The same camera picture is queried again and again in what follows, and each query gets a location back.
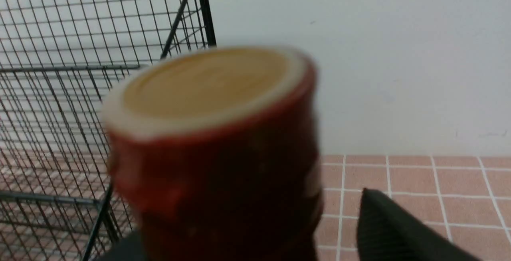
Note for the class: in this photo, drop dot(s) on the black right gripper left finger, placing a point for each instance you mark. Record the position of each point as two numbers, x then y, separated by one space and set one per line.
129 248

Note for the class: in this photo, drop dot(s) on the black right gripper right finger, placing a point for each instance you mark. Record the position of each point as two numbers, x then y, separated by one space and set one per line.
387 232

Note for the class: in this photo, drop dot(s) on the red label soy sauce bottle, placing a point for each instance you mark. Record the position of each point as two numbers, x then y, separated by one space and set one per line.
216 152

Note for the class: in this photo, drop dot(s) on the black wire mesh shelf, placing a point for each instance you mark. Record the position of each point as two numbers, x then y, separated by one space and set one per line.
59 59

